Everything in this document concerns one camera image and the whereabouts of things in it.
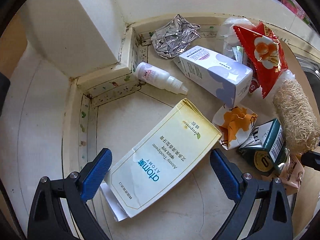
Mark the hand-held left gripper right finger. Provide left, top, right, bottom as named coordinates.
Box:
left=210, top=148, right=293, bottom=240

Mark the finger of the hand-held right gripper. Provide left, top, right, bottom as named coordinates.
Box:
left=301, top=151, right=320, bottom=167

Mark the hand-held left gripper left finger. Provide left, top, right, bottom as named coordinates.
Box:
left=27, top=148, right=112, bottom=240

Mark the white and orange paper bag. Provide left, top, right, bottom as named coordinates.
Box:
left=212, top=104, right=258, bottom=150

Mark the cream toothpaste box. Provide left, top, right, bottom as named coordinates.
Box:
left=110, top=98, right=222, bottom=218

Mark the red snack packet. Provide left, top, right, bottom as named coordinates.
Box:
left=232, top=22, right=289, bottom=100

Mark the silver foil bag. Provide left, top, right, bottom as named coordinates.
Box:
left=151, top=14, right=201, bottom=60

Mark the small pink packet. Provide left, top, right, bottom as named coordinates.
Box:
left=276, top=155, right=305, bottom=195

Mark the dark green carton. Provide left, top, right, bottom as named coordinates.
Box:
left=237, top=118, right=290, bottom=177

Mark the beige loofah sponge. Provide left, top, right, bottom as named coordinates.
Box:
left=272, top=80, right=320, bottom=153

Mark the stainless steel sink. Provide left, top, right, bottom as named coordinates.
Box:
left=296, top=52, right=320, bottom=85

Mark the white and purple carton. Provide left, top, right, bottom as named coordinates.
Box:
left=173, top=45, right=253, bottom=108

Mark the white dropper bottle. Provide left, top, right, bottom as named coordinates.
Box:
left=132, top=62, right=188, bottom=95

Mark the green and white packet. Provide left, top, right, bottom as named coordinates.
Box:
left=230, top=45, right=262, bottom=98

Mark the white plastic bag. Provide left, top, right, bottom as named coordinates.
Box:
left=216, top=17, right=258, bottom=60

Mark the wooden cutting board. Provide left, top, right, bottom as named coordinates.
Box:
left=0, top=17, right=28, bottom=74

